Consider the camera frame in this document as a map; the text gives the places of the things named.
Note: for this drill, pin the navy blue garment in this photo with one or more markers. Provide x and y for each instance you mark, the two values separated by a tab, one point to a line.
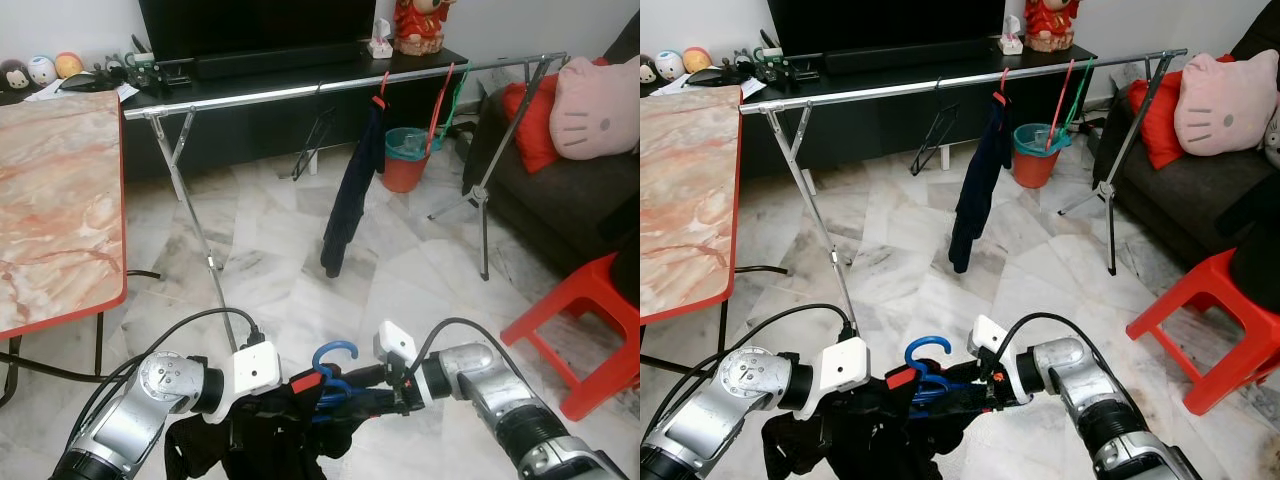
980	185
355	190

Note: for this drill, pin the grey Totoro plush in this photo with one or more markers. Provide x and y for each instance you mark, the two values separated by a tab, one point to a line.
1274	140

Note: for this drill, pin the blue plastic hanger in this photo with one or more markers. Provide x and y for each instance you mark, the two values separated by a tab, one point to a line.
928	340
333	345

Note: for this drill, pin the black garment with red stripe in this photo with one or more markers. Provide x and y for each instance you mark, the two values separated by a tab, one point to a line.
860	445
260	450

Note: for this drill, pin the black plastic hanger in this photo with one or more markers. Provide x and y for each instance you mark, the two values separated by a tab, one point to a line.
320	118
940	115

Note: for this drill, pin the small grey Totoro figure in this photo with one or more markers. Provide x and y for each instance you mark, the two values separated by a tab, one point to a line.
108	73
738	68

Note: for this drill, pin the orange waste bin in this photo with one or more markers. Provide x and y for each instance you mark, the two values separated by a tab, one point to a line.
405	175
1035	170

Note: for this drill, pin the black pouch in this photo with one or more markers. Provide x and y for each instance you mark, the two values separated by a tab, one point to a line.
90	82
718	77

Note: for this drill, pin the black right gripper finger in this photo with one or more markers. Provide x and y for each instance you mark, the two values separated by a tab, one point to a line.
968	395
368	376
370	400
967	371

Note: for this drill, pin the white egg shaped toy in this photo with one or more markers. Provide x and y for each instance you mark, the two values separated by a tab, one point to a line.
670	65
42	70

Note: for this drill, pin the dark round plush toy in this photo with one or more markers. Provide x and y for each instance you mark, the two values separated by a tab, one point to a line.
648	72
14	78

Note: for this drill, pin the dark brown sofa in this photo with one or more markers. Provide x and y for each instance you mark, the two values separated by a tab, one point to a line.
560	210
1180	200

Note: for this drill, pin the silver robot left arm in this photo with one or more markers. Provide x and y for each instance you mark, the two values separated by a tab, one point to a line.
130	420
730	410

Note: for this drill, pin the green plastic hanger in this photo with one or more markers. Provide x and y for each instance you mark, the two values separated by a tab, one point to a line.
1075	110
450	118

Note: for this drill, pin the red plastic stool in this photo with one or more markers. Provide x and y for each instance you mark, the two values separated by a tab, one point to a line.
590	290
1215	285

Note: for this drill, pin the black soundbar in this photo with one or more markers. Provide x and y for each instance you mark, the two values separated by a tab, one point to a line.
910	57
280	62

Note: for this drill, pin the red laughing Buddha statue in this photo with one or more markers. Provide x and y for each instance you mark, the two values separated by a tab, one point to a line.
420	30
1050	25

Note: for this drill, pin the white paper sheets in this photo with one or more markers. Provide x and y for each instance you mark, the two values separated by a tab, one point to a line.
128	92
755	88

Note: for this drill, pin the metal clothes rack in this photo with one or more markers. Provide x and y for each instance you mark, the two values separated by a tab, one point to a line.
250	96
870	90

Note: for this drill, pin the orange round plush toy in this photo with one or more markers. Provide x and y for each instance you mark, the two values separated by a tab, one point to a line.
697	60
70	66

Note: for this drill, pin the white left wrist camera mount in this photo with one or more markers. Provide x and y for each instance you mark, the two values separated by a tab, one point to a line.
852	365
258	368

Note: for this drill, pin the black flat screen television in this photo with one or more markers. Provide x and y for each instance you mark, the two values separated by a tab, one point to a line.
260	25
885	22

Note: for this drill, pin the marble table with red edge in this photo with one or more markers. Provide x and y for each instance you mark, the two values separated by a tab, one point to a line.
685	200
50	200

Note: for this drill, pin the red plastic hanger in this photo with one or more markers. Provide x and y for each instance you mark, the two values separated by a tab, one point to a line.
1060	110
1000	97
379	101
439	113

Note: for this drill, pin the black clothes pile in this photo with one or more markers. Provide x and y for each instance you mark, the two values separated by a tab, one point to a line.
628	250
1255	235

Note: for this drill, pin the red cushion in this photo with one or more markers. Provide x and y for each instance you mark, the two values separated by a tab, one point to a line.
1155	115
525	120

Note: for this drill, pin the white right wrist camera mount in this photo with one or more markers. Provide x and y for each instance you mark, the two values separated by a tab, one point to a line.
397	342
990	337

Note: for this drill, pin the pink cat face pillow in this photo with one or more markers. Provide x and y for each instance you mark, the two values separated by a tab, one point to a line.
1225	105
595	110

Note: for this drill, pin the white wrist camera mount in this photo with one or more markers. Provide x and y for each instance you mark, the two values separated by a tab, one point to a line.
397	342
258	368
852	365
990	337

